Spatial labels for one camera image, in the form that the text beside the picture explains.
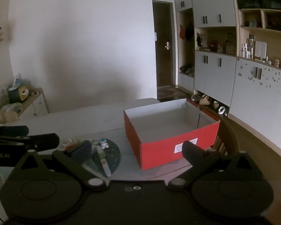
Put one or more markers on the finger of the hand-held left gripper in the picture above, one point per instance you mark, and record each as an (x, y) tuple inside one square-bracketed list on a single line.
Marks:
[(44, 140), (9, 132)]

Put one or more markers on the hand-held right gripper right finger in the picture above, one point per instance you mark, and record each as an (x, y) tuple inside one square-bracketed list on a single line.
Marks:
[(189, 148)]

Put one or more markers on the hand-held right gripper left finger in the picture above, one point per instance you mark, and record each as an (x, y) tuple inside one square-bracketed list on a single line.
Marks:
[(83, 151)]

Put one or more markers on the white green tube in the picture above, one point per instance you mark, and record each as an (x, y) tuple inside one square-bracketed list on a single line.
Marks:
[(102, 160)]

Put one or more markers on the blue white rabbit robot toy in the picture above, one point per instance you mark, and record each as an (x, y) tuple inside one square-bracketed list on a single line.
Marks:
[(104, 144)]

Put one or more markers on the red cardboard box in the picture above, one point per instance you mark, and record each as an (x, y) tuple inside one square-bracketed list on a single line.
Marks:
[(159, 152)]

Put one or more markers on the small round clear dish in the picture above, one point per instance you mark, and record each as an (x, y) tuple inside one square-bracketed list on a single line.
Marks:
[(94, 142)]

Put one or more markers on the brown paper bag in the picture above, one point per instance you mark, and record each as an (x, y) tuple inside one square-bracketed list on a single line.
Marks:
[(6, 117)]

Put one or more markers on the small white red box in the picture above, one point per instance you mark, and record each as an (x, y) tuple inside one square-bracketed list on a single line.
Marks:
[(66, 143)]

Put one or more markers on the clear plastic bag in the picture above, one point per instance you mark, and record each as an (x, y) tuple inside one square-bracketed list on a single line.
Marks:
[(12, 107)]

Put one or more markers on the dark speckled round plate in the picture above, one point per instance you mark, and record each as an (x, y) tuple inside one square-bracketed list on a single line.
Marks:
[(113, 157)]

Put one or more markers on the white wooden drawer cabinet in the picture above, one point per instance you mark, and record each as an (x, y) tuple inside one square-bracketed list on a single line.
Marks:
[(37, 105)]

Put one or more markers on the green plush tissue box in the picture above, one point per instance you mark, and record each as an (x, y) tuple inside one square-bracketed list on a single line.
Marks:
[(17, 93)]

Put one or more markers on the wooden chair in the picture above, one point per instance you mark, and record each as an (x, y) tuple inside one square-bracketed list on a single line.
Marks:
[(232, 140)]

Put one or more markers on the white sunglasses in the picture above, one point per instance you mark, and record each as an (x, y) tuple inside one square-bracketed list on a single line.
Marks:
[(33, 94)]

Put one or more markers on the black white sandal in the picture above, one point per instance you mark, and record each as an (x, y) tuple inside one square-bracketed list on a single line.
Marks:
[(222, 110)]

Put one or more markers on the beige shoe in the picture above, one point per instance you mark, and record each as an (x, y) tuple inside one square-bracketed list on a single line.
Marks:
[(205, 100)]

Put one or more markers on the small patterned shoe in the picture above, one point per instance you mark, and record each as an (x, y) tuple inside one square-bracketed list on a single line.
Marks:
[(215, 104)]

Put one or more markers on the grey shoe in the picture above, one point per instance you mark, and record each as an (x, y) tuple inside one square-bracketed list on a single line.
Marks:
[(194, 97)]

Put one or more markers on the patterned doormat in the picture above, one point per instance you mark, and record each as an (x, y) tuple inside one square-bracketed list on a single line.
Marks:
[(166, 92)]

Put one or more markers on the group of shelf figurines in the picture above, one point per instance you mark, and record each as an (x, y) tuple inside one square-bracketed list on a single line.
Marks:
[(215, 44)]

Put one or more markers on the red hanging hat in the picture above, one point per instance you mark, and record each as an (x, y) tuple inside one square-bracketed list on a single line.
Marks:
[(182, 31)]

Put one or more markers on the clear plastic bottle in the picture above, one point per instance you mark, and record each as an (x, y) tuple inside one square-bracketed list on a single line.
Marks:
[(251, 48)]

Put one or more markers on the brown door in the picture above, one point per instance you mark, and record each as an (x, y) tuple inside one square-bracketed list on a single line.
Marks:
[(162, 28)]

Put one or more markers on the grey wall cabinet unit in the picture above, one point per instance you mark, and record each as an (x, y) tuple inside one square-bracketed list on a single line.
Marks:
[(213, 79)]

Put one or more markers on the small photo frame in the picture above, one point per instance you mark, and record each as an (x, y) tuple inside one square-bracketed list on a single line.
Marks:
[(252, 23)]

